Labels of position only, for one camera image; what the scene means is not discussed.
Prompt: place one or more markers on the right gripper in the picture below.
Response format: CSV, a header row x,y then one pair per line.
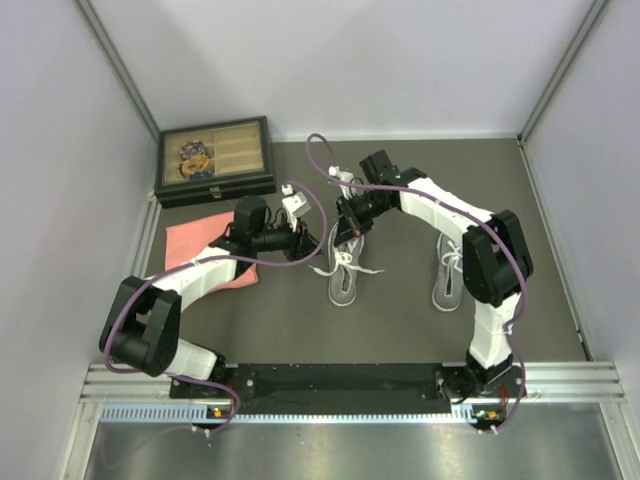
x,y
344,233

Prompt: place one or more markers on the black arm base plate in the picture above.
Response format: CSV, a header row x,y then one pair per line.
x,y
383,388

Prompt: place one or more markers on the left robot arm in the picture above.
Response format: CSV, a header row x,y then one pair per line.
x,y
142,330

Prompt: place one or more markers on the grey sneaker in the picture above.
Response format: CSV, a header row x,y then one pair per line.
x,y
342,285
448,288

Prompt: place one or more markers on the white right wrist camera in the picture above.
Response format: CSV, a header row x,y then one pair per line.
x,y
344,179

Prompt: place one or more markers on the dark jewelry box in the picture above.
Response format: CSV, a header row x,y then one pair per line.
x,y
215,162

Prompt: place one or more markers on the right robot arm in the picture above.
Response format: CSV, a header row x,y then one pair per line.
x,y
494,261

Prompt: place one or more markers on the grey slotted cable duct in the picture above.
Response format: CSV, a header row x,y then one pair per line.
x,y
204,414

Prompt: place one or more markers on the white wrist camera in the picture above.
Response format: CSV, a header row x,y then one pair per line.
x,y
295,203
344,179

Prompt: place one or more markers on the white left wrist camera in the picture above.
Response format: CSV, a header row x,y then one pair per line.
x,y
295,203

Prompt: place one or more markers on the pink folded cloth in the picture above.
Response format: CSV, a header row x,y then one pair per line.
x,y
185,241

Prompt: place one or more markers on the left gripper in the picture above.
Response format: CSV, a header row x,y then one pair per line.
x,y
300,244

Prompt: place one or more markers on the aluminium frame rail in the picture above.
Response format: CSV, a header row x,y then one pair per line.
x,y
553,382

